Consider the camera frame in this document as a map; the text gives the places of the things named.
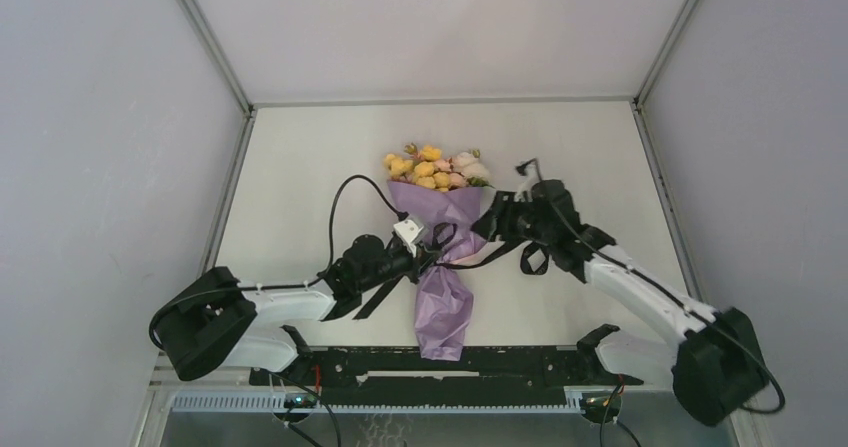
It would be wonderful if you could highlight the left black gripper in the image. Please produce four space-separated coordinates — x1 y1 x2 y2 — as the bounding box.
357 240 442 294

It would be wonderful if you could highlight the yellow fake flower stem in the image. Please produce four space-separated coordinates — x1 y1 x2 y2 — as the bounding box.
382 143 451 192

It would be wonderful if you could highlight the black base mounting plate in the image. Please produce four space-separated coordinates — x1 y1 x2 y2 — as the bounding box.
248 346 643 408

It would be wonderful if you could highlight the white cable duct strip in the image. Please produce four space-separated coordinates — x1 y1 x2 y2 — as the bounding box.
170 391 584 415

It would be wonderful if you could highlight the white fake flower stem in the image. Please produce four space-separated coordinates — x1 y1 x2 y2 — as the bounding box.
451 149 491 187

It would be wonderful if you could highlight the pink wrapping paper sheet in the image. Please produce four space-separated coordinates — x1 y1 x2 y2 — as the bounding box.
388 181 486 362

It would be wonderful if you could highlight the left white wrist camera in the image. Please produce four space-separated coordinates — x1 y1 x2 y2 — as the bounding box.
393 216 427 257

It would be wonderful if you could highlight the black ribbon strap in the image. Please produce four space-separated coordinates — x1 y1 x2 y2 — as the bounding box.
320 221 552 323

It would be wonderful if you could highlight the aluminium frame rail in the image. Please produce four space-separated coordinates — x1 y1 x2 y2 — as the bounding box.
176 0 253 117

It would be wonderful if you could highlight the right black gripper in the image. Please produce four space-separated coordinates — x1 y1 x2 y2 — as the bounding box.
470 189 555 246

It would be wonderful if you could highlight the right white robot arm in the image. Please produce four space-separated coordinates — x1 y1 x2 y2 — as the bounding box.
472 180 786 426

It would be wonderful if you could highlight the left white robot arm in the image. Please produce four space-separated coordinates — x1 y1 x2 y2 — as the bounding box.
149 235 444 384

